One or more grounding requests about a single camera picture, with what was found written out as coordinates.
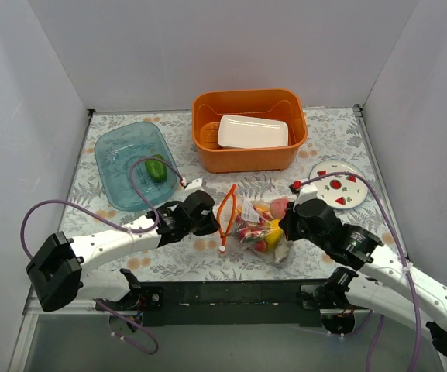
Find red fake strawberries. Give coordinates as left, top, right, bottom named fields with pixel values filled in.
left=232, top=215, right=270, bottom=253

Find orange yellow fake mango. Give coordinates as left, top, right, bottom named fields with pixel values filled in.
left=253, top=204, right=271, bottom=215

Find clear zip top bag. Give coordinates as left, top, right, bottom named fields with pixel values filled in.
left=216, top=184, right=293, bottom=265

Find green fake bell pepper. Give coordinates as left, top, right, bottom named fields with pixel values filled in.
left=144, top=154, right=167, bottom=183

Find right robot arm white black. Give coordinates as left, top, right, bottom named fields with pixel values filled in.
left=279, top=198, right=447, bottom=357

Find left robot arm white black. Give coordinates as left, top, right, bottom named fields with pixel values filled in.
left=26, top=190, right=219, bottom=312

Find pink fake peach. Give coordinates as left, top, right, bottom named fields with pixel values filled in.
left=270, top=198, right=290, bottom=219

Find yellow fake bell pepper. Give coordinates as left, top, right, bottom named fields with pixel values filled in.
left=264, top=219, right=284, bottom=250

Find watermelon pattern round plate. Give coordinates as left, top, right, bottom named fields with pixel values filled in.
left=309, top=160, right=368, bottom=209

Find floral table mat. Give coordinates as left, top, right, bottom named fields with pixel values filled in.
left=61, top=108, right=395, bottom=281

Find white rectangular tray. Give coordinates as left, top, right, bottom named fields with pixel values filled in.
left=217, top=115, right=289, bottom=149

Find teal transparent plastic tray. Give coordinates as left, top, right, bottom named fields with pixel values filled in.
left=95, top=122, right=179, bottom=212

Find orange plastic bin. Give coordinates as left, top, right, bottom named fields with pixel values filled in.
left=192, top=89, right=308, bottom=173

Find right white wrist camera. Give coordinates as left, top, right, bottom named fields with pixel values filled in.
left=290, top=180, right=318, bottom=205

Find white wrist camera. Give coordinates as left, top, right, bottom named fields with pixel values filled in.
left=181, top=177, right=204, bottom=193
left=290, top=180, right=318, bottom=205

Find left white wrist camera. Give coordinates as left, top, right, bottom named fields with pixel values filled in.
left=181, top=177, right=204, bottom=193

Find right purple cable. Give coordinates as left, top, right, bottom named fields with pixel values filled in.
left=298, top=170, right=421, bottom=372

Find purple cable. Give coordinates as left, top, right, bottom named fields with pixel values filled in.
left=298, top=170, right=421, bottom=372
left=20, top=157, right=187, bottom=260

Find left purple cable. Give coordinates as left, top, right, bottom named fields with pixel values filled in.
left=20, top=157, right=187, bottom=260

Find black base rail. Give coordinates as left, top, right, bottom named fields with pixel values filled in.
left=95, top=279, right=356, bottom=334

